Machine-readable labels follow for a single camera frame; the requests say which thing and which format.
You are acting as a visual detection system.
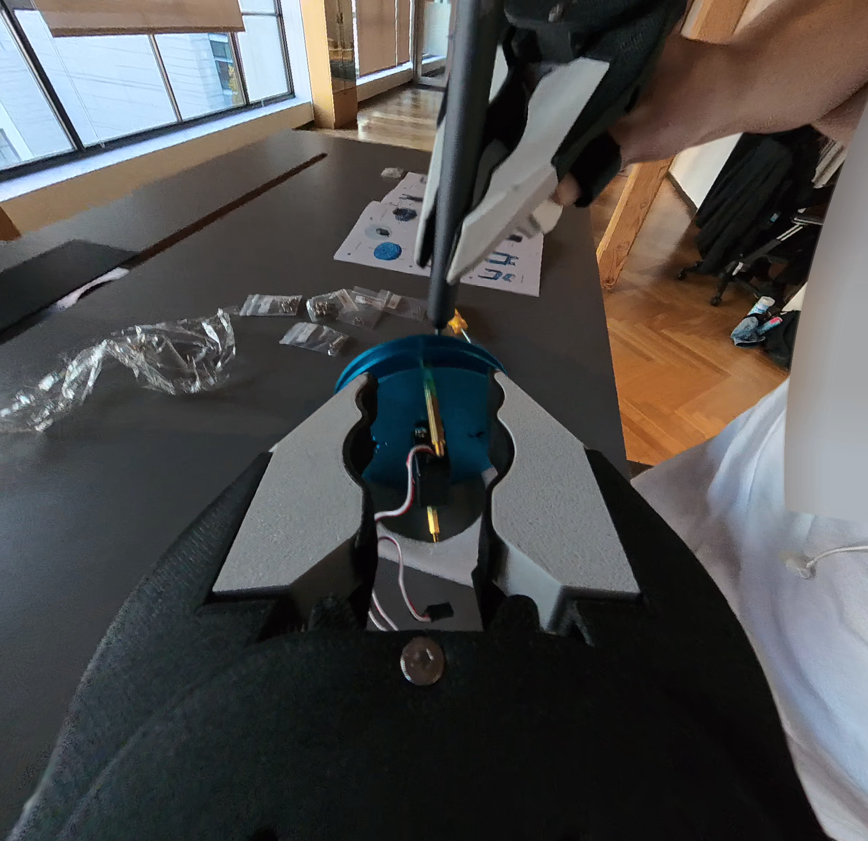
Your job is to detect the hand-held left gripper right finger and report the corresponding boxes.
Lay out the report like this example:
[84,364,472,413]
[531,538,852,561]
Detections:
[478,372,643,635]

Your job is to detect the black flat pad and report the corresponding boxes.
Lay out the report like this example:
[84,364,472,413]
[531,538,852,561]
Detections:
[0,239,137,333]

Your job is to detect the large window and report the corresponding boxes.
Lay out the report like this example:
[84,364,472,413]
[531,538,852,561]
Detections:
[0,0,296,170]

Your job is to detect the person's white shirt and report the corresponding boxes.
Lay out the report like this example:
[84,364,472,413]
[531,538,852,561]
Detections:
[631,380,868,841]

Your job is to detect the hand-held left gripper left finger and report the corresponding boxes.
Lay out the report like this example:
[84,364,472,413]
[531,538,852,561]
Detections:
[212,373,381,628]

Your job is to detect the dark grey desk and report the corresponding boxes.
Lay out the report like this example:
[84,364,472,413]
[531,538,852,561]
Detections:
[0,130,328,275]
[0,130,630,828]

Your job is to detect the person's right hand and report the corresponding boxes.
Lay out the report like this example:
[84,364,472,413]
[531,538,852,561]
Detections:
[552,34,747,208]

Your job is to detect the crumpled clear plastic wrap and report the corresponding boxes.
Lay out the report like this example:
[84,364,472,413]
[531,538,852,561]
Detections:
[0,310,237,435]

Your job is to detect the printed instruction sheet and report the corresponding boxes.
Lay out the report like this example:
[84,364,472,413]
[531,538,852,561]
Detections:
[380,171,445,208]
[334,200,545,297]

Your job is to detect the servo cable with black plug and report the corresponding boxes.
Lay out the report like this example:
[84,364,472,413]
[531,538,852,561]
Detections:
[369,444,455,632]

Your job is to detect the slanted wooden post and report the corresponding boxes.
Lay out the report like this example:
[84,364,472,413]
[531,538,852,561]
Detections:
[597,156,672,293]

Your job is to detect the wooden pillar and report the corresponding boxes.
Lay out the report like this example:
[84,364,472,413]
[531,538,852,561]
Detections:
[298,0,358,130]

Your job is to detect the zip bag with nuts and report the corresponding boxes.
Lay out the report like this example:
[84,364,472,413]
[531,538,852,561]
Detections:
[241,293,302,317]

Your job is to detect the person's right forearm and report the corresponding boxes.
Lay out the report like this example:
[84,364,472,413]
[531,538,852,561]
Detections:
[705,0,868,150]

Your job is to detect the beige roller blind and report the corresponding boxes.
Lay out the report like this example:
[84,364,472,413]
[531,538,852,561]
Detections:
[353,0,415,77]
[20,0,245,38]

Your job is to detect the zip bag with long screws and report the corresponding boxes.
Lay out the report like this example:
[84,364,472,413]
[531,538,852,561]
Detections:
[279,322,350,357]

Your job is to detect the zip bag with short screws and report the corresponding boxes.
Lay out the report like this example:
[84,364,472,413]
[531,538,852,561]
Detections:
[305,290,360,323]

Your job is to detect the blue metal servo base assembly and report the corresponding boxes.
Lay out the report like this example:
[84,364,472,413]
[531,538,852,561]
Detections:
[335,312,506,545]

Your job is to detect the bag on the floor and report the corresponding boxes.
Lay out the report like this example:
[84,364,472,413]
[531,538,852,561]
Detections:
[731,295,797,370]

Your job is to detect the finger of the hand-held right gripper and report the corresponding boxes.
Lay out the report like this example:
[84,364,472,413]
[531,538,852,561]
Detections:
[443,60,613,287]
[414,118,448,269]

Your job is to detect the hanging black clothes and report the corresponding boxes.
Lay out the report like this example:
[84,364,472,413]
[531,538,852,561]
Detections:
[695,132,845,275]

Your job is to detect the black office chair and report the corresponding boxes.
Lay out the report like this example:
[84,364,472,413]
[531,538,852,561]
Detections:
[678,217,825,306]

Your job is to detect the black screwdriver handle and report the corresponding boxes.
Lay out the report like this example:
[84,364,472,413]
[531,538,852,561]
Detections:
[427,0,509,330]

